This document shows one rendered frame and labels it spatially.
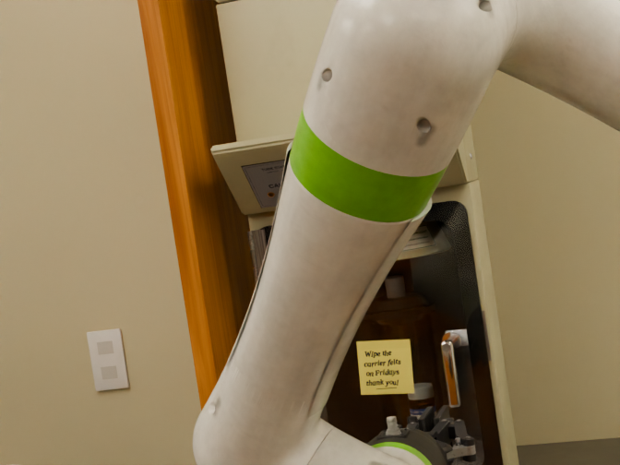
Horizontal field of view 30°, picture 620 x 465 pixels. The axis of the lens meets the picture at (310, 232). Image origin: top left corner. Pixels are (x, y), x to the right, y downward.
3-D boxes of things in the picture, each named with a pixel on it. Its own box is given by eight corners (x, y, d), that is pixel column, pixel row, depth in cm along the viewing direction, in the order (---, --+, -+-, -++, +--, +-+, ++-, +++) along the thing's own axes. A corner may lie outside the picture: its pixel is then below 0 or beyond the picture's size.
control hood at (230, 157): (245, 214, 165) (235, 145, 165) (470, 182, 157) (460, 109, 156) (219, 220, 154) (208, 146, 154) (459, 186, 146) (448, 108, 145)
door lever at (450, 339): (469, 399, 158) (450, 399, 159) (459, 330, 158) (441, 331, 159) (463, 408, 153) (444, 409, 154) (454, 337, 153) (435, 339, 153)
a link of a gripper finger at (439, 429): (415, 438, 123) (428, 437, 122) (439, 413, 133) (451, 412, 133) (420, 474, 123) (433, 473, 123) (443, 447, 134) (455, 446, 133)
